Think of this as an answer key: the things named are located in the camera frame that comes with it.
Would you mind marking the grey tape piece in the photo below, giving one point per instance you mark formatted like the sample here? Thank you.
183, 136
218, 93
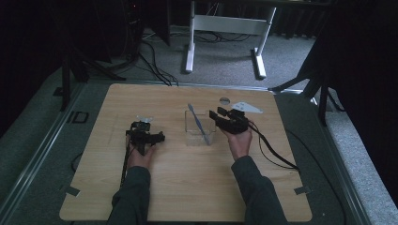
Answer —
72, 191
302, 190

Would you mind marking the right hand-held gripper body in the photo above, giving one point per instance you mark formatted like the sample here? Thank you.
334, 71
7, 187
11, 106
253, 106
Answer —
236, 123

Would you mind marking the person's right hand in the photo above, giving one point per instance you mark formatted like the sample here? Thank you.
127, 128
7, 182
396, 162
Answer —
239, 145

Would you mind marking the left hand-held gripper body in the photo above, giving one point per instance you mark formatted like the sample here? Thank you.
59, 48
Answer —
140, 137

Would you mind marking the white desk frame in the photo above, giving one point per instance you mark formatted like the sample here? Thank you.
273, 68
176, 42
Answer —
228, 24

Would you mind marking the black rectangular floor bracket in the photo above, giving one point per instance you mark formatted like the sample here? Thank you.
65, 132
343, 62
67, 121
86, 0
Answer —
80, 117

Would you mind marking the black tripod stand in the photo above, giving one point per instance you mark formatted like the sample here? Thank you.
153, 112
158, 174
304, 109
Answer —
322, 93
65, 78

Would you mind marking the clear plastic container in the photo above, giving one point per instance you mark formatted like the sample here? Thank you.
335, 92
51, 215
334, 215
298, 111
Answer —
192, 131

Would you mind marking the black computer tower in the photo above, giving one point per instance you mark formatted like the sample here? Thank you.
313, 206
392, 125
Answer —
134, 28

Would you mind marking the dark curtain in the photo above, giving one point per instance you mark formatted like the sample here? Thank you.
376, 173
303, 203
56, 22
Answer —
25, 47
369, 62

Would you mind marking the person's left hand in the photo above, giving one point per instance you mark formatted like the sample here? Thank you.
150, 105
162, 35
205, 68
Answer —
139, 159

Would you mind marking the blue toothbrush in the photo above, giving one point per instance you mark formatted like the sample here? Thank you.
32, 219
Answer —
197, 122

